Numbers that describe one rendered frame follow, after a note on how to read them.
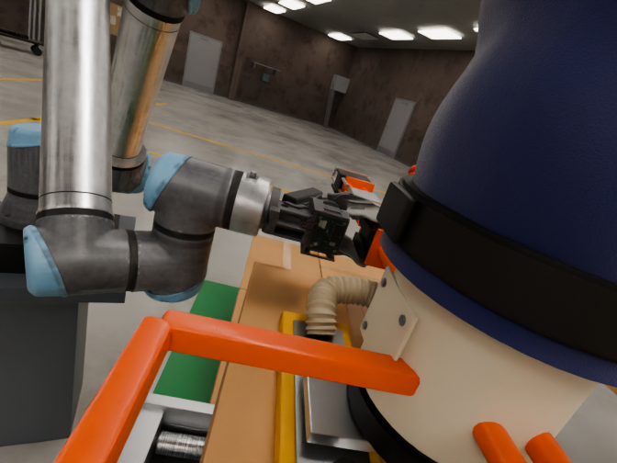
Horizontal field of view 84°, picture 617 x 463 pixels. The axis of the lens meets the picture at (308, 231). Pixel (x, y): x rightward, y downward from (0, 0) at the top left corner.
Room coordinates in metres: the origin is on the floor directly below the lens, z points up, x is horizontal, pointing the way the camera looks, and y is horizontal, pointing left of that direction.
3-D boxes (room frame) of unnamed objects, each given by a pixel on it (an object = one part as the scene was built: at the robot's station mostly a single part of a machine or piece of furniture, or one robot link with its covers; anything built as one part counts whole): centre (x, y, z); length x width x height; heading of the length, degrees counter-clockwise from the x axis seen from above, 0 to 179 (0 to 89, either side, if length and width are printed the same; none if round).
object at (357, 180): (0.87, -0.07, 1.21); 0.08 x 0.07 x 0.05; 10
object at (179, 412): (0.66, -0.10, 0.58); 0.70 x 0.03 x 0.06; 99
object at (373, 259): (0.52, -0.13, 1.21); 0.10 x 0.08 x 0.06; 100
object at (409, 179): (0.28, -0.17, 1.33); 0.23 x 0.23 x 0.04
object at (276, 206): (0.50, 0.01, 1.21); 0.12 x 0.09 x 0.08; 99
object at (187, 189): (0.48, 0.18, 1.21); 0.12 x 0.09 x 0.10; 99
